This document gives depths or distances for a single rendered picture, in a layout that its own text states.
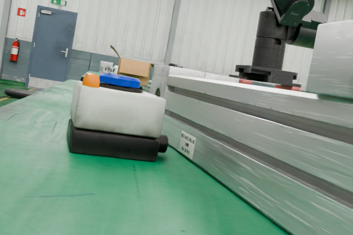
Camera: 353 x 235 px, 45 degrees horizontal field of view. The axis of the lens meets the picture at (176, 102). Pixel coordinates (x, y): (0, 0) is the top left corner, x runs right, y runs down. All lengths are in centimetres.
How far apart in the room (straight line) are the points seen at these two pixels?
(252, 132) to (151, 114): 11
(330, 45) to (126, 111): 20
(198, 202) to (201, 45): 1155
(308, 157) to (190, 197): 9
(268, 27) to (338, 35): 57
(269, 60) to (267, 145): 52
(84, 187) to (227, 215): 9
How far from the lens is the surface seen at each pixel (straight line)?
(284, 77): 82
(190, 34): 1180
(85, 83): 39
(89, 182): 30
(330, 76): 25
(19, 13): 1176
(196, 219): 26
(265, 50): 81
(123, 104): 39
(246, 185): 32
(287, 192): 27
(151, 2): 1174
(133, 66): 269
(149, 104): 39
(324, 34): 26
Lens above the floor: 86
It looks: 3 degrees down
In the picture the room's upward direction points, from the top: 10 degrees clockwise
